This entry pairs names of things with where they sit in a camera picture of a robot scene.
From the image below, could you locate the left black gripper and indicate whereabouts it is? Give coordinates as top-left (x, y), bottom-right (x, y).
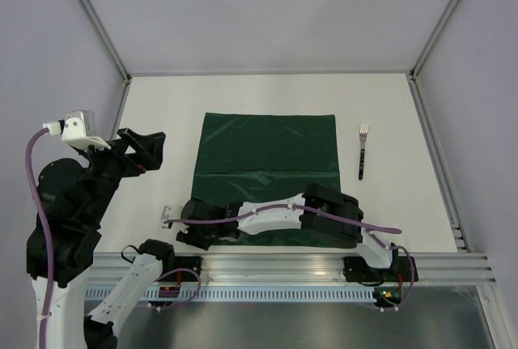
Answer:
top-left (76, 125), bottom-right (166, 223)

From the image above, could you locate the dark green cloth napkin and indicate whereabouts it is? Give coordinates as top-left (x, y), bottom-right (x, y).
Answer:
top-left (190, 112), bottom-right (342, 247)

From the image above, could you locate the silver fork black handle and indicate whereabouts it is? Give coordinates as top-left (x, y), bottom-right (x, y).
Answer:
top-left (358, 123), bottom-right (368, 181)

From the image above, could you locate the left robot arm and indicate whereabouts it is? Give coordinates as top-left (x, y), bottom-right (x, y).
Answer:
top-left (25, 127), bottom-right (176, 348)

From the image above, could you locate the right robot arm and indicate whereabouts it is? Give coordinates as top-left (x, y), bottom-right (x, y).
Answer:
top-left (176, 184), bottom-right (401, 280)

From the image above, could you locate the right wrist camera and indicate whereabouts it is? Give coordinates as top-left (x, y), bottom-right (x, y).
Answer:
top-left (161, 204), bottom-right (183, 229)

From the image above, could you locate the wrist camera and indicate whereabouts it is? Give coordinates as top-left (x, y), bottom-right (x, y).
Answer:
top-left (42, 110), bottom-right (111, 151)
top-left (161, 204), bottom-right (183, 229)

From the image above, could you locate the aluminium front rail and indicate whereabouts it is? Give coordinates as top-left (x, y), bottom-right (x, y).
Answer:
top-left (87, 252), bottom-right (499, 286)

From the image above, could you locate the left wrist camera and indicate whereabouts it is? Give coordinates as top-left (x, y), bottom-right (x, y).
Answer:
top-left (42, 110), bottom-right (111, 151)

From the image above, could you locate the back aluminium frame bar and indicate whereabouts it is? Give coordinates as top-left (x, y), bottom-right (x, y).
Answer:
top-left (129, 68), bottom-right (413, 78)

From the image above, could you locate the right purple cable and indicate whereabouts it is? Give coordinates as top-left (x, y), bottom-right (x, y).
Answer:
top-left (166, 205), bottom-right (418, 312)

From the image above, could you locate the white slotted cable duct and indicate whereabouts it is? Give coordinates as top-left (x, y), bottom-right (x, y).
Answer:
top-left (87, 287), bottom-right (376, 302)

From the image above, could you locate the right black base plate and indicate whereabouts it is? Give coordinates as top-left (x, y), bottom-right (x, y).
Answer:
top-left (342, 256), bottom-right (418, 286)

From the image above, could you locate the left aluminium frame post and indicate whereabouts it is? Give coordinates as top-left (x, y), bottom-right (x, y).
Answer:
top-left (76, 0), bottom-right (131, 84)

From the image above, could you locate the aluminium frame post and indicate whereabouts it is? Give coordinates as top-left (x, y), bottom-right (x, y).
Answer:
top-left (409, 0), bottom-right (462, 81)
top-left (76, 0), bottom-right (131, 84)

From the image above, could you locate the right aluminium frame post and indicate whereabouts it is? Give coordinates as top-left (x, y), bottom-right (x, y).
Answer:
top-left (409, 0), bottom-right (462, 81)

